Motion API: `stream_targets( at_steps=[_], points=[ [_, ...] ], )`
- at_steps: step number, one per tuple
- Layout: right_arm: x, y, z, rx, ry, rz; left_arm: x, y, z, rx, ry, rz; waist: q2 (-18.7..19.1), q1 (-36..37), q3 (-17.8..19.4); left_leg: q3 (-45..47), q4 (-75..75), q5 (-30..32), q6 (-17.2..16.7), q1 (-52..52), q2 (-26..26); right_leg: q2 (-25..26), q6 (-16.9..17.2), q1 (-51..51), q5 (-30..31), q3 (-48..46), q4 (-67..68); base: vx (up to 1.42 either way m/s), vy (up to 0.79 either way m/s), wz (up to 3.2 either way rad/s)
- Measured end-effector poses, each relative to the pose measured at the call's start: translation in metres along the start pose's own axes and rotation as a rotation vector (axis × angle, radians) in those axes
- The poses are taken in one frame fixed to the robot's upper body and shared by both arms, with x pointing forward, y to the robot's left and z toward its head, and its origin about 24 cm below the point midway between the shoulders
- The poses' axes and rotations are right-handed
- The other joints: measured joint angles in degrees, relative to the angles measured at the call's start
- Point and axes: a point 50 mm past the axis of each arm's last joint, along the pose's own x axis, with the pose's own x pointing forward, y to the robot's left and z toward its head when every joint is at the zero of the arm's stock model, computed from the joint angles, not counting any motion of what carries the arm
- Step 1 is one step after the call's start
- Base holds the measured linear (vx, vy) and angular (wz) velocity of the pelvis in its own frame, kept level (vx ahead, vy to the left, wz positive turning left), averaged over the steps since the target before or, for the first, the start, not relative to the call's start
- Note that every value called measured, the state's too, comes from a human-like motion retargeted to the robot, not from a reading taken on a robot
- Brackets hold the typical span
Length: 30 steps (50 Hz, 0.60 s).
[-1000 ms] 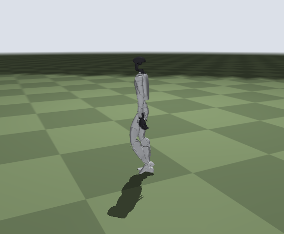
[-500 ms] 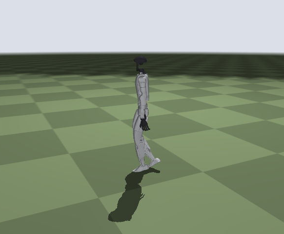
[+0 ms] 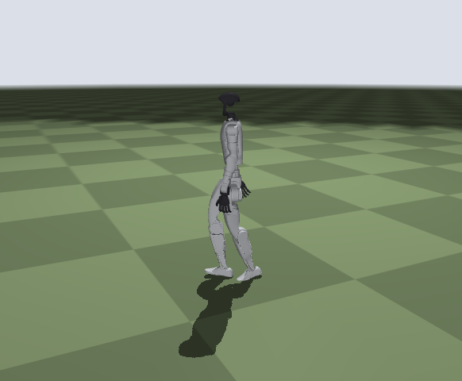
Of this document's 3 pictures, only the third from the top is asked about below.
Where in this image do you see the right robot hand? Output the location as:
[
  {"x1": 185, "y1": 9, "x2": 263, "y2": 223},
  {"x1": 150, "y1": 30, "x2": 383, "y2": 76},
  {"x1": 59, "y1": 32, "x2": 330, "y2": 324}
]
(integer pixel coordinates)
[{"x1": 241, "y1": 180, "x2": 251, "y2": 198}]

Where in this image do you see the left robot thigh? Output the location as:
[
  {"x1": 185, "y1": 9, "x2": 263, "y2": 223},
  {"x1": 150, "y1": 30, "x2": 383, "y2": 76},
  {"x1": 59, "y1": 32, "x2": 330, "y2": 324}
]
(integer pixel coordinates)
[{"x1": 223, "y1": 184, "x2": 248, "y2": 240}]

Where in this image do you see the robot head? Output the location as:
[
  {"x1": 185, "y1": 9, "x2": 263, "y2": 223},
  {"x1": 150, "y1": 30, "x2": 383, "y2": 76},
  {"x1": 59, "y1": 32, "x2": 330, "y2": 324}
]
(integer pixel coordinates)
[{"x1": 218, "y1": 92, "x2": 240, "y2": 121}]

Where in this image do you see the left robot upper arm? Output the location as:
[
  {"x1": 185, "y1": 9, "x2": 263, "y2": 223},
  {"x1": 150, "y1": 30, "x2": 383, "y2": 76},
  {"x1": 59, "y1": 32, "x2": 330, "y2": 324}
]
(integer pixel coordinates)
[{"x1": 225, "y1": 124, "x2": 238, "y2": 163}]

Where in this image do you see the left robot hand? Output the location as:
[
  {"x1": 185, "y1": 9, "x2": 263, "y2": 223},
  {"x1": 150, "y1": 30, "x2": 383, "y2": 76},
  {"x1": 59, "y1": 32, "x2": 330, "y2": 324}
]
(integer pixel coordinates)
[{"x1": 216, "y1": 187, "x2": 232, "y2": 213}]

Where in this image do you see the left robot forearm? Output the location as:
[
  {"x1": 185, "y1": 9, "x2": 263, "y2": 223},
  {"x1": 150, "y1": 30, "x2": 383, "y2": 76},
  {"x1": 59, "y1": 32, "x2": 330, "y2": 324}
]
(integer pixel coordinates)
[{"x1": 221, "y1": 156, "x2": 236, "y2": 194}]

